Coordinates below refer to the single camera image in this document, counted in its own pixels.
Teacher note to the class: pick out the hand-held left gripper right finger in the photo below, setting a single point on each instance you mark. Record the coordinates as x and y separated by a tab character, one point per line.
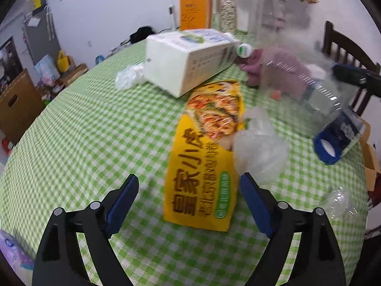
256	205

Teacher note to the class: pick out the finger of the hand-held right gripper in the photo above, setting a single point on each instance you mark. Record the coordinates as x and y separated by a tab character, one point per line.
354	76

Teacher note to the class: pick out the small orange piece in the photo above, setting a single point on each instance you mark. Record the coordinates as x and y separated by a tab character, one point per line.
276	94

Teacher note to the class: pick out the yellow food packet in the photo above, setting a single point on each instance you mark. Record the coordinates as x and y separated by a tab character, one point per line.
193	166

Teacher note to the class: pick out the white milk carton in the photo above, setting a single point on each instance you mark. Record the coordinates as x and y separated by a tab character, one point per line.
169	62

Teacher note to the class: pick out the yellow bag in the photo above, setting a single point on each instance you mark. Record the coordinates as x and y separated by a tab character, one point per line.
63	62

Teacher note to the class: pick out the small bottle with green cap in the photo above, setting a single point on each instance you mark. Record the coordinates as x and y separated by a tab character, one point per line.
244	50

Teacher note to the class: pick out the purple tissue pack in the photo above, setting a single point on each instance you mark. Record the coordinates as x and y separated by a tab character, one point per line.
12	253

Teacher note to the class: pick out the light blue plastic bag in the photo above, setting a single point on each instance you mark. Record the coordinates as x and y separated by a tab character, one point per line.
46	67

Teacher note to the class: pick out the large clear glass jar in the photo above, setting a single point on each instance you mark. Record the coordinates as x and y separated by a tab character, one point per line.
262	12

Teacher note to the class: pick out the dark wooden chair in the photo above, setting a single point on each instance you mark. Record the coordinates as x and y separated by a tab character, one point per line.
342	43

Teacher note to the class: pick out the orange box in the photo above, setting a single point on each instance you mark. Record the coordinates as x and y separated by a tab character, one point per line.
193	9

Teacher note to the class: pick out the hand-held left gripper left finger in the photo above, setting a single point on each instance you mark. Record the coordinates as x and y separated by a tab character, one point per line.
122	205

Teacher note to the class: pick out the small clear plastic bag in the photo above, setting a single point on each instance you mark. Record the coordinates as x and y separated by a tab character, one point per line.
128	77

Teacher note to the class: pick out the large brown cardboard box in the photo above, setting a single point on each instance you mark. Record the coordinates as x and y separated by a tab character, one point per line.
20	107

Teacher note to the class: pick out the crumpled clear plastic bag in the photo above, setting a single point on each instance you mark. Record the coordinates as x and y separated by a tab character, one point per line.
259	149

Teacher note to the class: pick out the green checked tablecloth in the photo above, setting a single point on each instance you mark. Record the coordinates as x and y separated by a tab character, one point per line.
89	140

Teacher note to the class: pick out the glass vase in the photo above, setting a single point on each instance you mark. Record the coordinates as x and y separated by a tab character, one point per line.
228	15

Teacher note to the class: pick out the pink cloth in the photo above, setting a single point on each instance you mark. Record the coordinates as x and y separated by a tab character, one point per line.
253	65

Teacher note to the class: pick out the black bag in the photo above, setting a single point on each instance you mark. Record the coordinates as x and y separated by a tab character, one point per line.
143	35

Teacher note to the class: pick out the grey cabinet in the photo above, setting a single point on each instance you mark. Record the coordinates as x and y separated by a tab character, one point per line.
41	41

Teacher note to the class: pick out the small clear plastic wrapper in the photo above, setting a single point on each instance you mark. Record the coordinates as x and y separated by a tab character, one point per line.
339	202

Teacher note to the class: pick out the clear bottle with blue label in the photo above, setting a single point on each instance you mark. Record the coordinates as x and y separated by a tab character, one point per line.
342	131

